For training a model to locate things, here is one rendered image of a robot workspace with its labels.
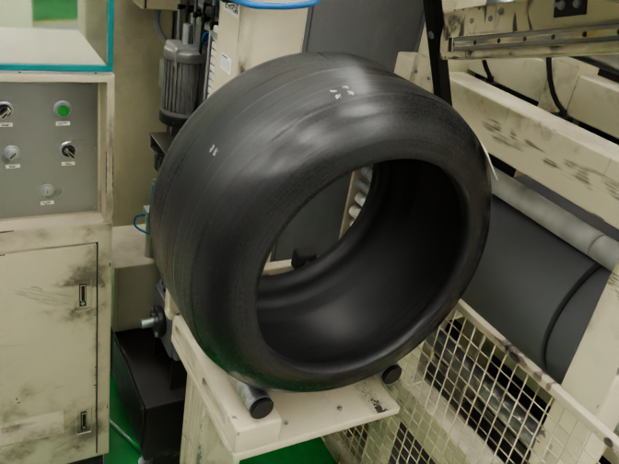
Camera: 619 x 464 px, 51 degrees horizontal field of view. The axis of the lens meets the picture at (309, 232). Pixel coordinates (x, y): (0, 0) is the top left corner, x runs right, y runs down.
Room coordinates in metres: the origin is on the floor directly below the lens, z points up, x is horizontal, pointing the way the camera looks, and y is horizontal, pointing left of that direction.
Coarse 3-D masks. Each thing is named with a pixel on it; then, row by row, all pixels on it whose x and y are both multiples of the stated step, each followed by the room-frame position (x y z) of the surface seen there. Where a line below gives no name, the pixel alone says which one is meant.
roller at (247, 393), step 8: (240, 384) 0.88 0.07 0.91; (240, 392) 0.87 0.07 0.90; (248, 392) 0.86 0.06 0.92; (256, 392) 0.86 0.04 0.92; (264, 392) 0.86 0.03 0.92; (248, 400) 0.85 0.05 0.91; (256, 400) 0.84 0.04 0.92; (264, 400) 0.84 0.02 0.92; (272, 400) 0.85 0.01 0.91; (248, 408) 0.84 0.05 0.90; (256, 408) 0.83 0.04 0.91; (264, 408) 0.84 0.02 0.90; (272, 408) 0.85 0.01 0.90; (256, 416) 0.84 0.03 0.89; (264, 416) 0.84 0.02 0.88
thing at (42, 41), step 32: (0, 0) 1.29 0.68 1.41; (32, 0) 1.33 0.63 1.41; (64, 0) 1.36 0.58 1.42; (96, 0) 1.39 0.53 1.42; (0, 32) 1.29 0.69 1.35; (32, 32) 1.32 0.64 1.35; (64, 32) 1.36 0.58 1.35; (96, 32) 1.39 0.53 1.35; (0, 64) 1.28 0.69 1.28; (32, 64) 1.32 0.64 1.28; (64, 64) 1.36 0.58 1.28; (96, 64) 1.39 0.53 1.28
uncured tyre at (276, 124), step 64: (320, 64) 1.01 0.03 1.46; (192, 128) 0.95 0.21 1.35; (256, 128) 0.86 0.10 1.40; (320, 128) 0.85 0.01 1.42; (384, 128) 0.88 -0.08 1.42; (448, 128) 0.96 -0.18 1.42; (192, 192) 0.84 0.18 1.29; (256, 192) 0.80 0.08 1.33; (384, 192) 1.25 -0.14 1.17; (448, 192) 1.16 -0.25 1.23; (192, 256) 0.79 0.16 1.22; (256, 256) 0.78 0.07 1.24; (320, 256) 1.21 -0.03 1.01; (384, 256) 1.22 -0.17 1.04; (448, 256) 1.12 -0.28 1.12; (192, 320) 0.79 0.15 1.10; (256, 320) 0.79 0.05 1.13; (320, 320) 1.11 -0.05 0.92; (384, 320) 1.08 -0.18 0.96; (256, 384) 0.83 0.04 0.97; (320, 384) 0.87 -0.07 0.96
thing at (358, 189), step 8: (360, 168) 1.50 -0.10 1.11; (368, 168) 1.49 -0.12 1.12; (352, 176) 1.50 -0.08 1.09; (360, 176) 1.51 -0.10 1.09; (368, 176) 1.47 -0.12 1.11; (352, 184) 1.50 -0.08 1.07; (360, 184) 1.48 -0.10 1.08; (368, 184) 1.48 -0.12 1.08; (352, 192) 1.50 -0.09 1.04; (360, 192) 1.48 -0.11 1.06; (352, 200) 1.50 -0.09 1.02; (360, 200) 1.48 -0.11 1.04; (352, 208) 1.49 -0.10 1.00; (360, 208) 1.52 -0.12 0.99; (344, 216) 1.50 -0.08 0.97; (352, 216) 1.51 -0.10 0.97; (344, 224) 1.50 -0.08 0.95; (344, 232) 1.50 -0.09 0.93
